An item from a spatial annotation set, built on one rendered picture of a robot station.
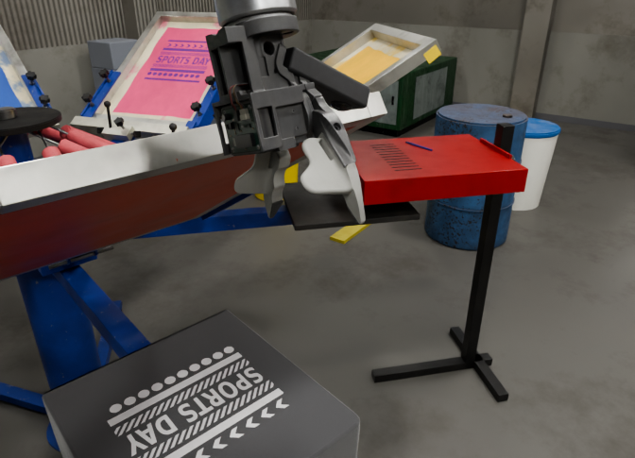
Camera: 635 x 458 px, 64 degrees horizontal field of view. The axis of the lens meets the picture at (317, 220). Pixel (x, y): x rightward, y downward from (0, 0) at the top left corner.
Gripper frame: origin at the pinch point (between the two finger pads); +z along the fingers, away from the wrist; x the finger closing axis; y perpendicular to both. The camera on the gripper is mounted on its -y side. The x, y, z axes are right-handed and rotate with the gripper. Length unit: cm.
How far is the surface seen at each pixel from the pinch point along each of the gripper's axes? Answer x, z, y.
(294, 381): -43, 43, -19
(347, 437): -27, 50, -18
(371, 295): -171, 104, -162
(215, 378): -54, 40, -7
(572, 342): -76, 133, -208
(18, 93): -229, -44, -22
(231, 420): -43, 43, -3
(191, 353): -64, 37, -7
